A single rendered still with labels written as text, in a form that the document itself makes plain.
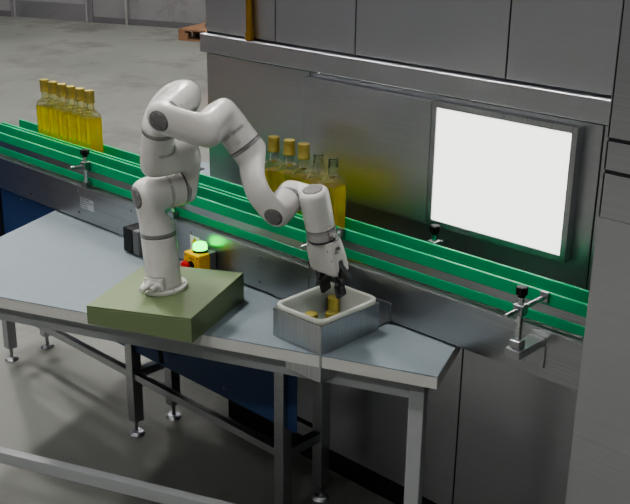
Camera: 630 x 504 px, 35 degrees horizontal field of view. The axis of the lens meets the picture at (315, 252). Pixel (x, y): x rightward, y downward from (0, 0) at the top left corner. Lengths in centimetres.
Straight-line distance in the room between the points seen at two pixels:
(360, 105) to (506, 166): 49
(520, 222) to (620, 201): 60
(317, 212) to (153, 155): 45
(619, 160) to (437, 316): 77
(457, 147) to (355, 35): 46
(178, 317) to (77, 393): 148
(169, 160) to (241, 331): 48
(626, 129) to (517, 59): 62
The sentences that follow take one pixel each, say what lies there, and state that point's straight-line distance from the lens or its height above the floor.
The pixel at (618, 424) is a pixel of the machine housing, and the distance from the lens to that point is 221.
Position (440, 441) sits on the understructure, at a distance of 305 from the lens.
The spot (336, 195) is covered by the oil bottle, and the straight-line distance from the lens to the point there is 279.
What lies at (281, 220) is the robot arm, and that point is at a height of 109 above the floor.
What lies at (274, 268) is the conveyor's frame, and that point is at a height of 84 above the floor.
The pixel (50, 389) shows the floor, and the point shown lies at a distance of 407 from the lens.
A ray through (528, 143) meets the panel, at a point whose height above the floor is 126.
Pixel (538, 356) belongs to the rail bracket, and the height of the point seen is 81.
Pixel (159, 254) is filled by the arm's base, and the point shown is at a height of 93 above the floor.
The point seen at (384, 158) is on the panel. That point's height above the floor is 113.
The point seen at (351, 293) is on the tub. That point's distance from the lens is 269.
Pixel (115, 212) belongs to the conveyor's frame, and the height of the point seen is 83.
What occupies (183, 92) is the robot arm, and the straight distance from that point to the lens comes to 247.
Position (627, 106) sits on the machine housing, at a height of 147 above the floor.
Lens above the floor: 186
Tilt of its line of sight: 20 degrees down
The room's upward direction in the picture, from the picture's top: 1 degrees clockwise
